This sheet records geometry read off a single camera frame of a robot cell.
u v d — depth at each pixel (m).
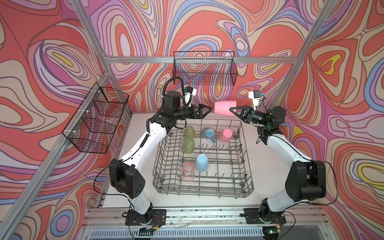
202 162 0.79
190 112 0.65
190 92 0.65
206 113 0.66
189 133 0.93
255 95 0.64
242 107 0.68
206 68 0.97
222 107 0.70
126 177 0.43
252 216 0.73
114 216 0.75
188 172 0.77
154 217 0.73
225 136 0.89
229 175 0.89
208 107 0.67
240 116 0.68
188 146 0.90
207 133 0.88
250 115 0.64
